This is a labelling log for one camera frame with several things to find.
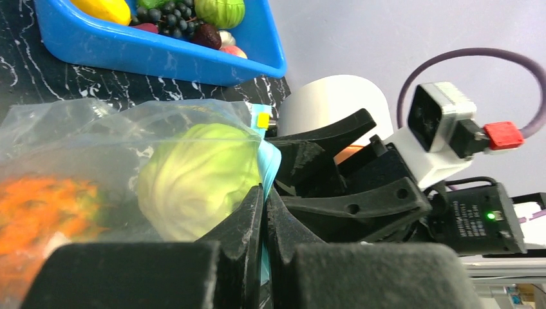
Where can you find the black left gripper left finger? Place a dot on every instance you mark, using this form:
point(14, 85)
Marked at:
point(219, 270)

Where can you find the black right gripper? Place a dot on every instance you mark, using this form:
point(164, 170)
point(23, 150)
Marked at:
point(473, 216)

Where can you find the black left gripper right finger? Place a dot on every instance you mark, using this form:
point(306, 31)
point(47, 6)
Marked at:
point(307, 272)

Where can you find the green toy cabbage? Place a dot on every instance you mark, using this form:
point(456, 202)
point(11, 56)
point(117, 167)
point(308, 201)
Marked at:
point(194, 182)

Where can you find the clear zip top bag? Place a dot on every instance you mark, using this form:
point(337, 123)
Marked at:
point(86, 139)

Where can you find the pink toy peach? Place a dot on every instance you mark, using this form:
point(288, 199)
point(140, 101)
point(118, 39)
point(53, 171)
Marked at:
point(234, 50)

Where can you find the white toy garlic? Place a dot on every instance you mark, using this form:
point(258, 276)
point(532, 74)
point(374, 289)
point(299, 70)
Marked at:
point(227, 39)

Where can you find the dark red toy fruit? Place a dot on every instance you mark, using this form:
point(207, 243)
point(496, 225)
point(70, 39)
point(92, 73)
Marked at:
point(207, 35)

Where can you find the striped green toy melon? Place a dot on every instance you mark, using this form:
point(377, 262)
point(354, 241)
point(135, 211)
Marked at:
point(223, 14)

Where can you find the black toy grape bunch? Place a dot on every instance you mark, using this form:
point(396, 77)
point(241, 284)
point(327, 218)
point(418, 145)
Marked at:
point(176, 19)

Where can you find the magenta toy dragon fruit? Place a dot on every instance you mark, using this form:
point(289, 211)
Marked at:
point(147, 27)

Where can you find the yellow toy mango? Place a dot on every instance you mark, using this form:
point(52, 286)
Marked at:
point(115, 11)

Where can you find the blue plastic bin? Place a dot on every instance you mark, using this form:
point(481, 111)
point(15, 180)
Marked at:
point(77, 38)

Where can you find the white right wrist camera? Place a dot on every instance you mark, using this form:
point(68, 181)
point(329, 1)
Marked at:
point(441, 136)

